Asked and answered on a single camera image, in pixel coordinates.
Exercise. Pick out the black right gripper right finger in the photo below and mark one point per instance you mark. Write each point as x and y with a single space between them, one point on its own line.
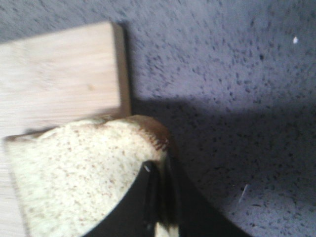
188 211

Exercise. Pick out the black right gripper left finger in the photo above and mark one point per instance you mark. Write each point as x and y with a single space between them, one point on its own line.
138 211

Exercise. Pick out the bread slice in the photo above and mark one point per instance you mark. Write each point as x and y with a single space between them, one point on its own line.
69 178

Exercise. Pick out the wooden cutting board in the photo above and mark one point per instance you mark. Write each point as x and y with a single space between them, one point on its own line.
54 79

